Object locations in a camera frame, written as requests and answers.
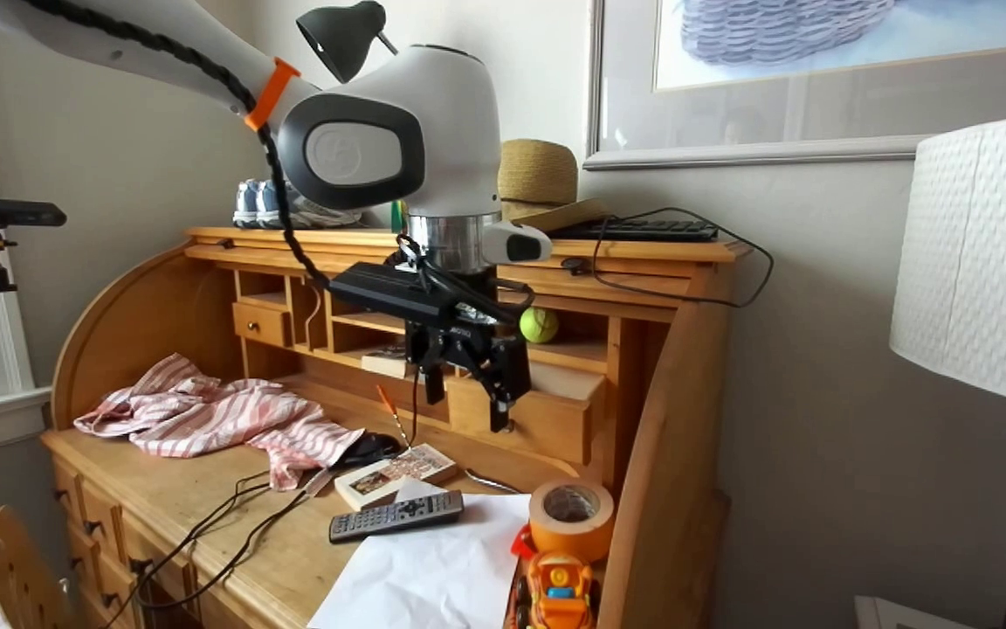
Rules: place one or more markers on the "orange toy truck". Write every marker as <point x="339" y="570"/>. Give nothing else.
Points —
<point x="550" y="592"/>

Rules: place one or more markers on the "black remote control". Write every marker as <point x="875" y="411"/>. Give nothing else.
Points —
<point x="419" y="513"/>

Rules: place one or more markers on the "green tennis ball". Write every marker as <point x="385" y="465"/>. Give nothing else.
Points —
<point x="540" y="327"/>

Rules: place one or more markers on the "red striped white cloth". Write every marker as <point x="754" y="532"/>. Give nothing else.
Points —
<point x="176" y="411"/>

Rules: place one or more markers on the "black desk lamp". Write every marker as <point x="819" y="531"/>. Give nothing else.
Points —
<point x="344" y="36"/>

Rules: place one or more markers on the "small wooden drawer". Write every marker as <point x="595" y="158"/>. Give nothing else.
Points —
<point x="258" y="322"/>
<point x="550" y="419"/>

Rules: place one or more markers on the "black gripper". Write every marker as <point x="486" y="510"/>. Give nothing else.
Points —
<point x="448" y="322"/>

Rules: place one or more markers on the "straw sun hat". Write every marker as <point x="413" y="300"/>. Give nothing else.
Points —
<point x="536" y="187"/>

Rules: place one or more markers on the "small photo book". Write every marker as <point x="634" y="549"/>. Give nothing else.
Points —
<point x="385" y="477"/>

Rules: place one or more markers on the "white floor lamp shade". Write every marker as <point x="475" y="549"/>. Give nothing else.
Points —
<point x="950" y="278"/>

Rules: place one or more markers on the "orange masking tape roll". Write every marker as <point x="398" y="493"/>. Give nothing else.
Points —
<point x="573" y="518"/>

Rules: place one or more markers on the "pair of blue sneakers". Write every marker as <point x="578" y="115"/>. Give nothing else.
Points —
<point x="257" y="203"/>

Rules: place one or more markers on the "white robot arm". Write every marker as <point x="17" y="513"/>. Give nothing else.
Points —
<point x="415" y="130"/>

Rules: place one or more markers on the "framed wall picture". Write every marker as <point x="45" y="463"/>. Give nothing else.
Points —
<point x="788" y="83"/>

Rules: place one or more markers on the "wooden chair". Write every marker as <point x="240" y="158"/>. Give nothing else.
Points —
<point x="28" y="589"/>

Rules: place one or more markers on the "black keyboard on desk top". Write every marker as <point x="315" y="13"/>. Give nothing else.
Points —
<point x="624" y="230"/>

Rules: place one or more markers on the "white paper sheet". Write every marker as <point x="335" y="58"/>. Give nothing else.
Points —
<point x="432" y="580"/>

